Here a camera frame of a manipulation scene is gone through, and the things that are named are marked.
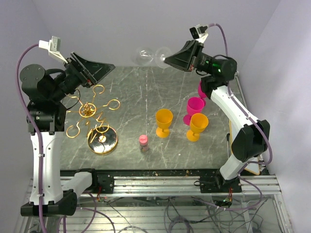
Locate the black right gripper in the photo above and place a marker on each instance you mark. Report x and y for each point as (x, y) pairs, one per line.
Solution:
(187, 58)

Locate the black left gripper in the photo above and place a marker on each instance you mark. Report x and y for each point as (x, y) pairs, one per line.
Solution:
(96, 71)

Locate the pink wine glass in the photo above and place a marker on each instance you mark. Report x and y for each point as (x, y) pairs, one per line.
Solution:
(194, 105)
(201, 94)

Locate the clear wine glass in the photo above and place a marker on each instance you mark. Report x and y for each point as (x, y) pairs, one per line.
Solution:
(144, 56)

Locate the yellow wine glass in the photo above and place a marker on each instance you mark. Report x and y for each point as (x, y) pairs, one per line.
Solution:
(164, 118)
(198, 124)

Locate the yellow wine glass front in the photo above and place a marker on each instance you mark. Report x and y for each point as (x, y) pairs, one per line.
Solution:
(198, 124)

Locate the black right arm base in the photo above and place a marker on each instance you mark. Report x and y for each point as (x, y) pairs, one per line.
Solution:
(214, 185)

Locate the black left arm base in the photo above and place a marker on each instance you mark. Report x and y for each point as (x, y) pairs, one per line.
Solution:
(102, 183)

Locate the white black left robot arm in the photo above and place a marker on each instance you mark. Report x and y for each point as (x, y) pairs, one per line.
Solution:
(46, 88)

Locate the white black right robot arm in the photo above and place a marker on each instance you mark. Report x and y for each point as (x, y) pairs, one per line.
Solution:
(252, 137)

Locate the small pink bottle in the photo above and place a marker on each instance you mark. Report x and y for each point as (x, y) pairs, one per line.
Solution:
(143, 142)

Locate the white board yellow rim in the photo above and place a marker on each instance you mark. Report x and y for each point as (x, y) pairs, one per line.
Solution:
(252, 168)

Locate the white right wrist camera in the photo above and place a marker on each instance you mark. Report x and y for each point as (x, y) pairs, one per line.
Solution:
(199, 33)

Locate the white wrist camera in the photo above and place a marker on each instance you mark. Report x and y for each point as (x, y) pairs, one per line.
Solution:
(199, 33)
(53, 48)

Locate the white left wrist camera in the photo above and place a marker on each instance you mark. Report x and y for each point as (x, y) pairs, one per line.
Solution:
(53, 48)

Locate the gold wire glass rack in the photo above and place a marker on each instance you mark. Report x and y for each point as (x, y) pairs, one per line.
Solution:
(101, 138)

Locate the aluminium rail frame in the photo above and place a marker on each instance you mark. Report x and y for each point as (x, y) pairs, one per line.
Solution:
(163, 201)

